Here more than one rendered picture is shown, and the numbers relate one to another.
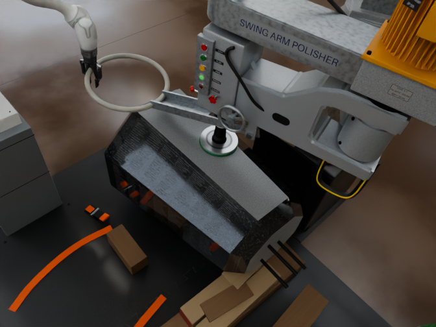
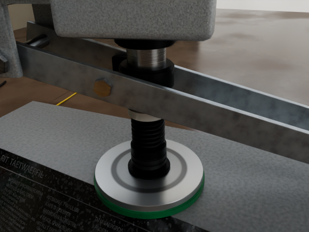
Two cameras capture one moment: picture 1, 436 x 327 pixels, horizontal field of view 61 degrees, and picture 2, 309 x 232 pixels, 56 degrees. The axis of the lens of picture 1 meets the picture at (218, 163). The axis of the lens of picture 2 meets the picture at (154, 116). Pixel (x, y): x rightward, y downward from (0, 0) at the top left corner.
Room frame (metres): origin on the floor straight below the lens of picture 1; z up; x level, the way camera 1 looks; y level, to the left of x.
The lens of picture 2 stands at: (1.86, -0.10, 1.21)
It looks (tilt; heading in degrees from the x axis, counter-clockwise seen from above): 28 degrees down; 164
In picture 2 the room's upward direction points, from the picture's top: 1 degrees counter-clockwise
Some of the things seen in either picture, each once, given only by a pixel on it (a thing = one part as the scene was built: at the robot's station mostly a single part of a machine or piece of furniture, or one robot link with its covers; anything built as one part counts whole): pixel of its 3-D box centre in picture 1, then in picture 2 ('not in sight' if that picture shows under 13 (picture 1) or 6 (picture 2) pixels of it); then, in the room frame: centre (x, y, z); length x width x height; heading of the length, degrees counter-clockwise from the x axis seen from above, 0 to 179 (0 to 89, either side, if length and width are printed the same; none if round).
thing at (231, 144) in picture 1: (218, 139); (149, 168); (1.41, 0.02, 0.84); 0.21 x 0.21 x 0.01
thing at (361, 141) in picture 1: (368, 130); not in sight; (1.13, -0.58, 1.34); 0.19 x 0.19 x 0.20
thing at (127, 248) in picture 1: (126, 248); not in sight; (1.02, 0.50, 0.07); 0.30 x 0.12 x 0.12; 48
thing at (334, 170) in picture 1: (307, 161); not in sight; (1.78, -0.64, 0.37); 0.66 x 0.66 x 0.74; 50
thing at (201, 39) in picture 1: (204, 65); not in sight; (1.33, 0.13, 1.37); 0.08 x 0.03 x 0.28; 65
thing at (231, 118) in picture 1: (235, 114); not in sight; (1.25, -0.04, 1.20); 0.15 x 0.10 x 0.15; 65
